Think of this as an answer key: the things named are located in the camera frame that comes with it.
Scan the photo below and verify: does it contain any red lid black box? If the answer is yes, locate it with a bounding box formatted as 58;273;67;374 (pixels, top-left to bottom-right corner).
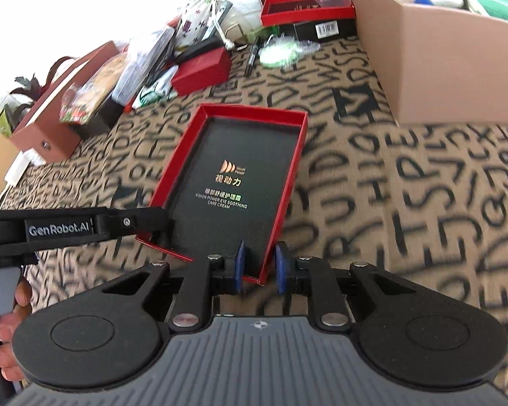
260;0;357;43

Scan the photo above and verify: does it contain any red tray box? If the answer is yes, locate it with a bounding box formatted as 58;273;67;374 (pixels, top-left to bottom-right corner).
136;104;308;284

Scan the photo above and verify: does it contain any brown shoe box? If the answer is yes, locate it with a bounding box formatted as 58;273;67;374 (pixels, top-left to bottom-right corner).
10;41;119;163

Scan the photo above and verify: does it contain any packaged flatbread snack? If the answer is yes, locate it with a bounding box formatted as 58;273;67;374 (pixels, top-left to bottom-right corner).
59;52;126;125

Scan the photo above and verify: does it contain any small red box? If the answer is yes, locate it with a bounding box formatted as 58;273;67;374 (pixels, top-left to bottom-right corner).
171;47;231;96

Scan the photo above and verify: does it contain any white power strip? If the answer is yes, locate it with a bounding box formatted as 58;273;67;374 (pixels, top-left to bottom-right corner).
4;149;45;187

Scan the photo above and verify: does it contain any letter pattern table mat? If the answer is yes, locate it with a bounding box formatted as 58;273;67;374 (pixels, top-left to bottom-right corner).
1;39;508;393

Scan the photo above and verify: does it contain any green item in plastic bag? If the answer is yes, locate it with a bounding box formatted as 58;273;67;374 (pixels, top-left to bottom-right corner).
259;36;321;68

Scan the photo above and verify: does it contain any green white packet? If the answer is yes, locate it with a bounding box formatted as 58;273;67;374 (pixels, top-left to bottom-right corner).
132;65;179;109

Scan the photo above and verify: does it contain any large cardboard box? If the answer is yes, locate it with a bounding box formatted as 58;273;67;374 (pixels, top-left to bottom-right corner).
352;0;508;125

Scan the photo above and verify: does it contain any patterned white pouch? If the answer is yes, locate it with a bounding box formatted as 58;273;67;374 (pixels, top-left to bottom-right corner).
175;0;233;52

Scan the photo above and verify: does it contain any person left hand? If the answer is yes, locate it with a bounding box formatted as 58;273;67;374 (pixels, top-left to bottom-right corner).
0;278;33;382

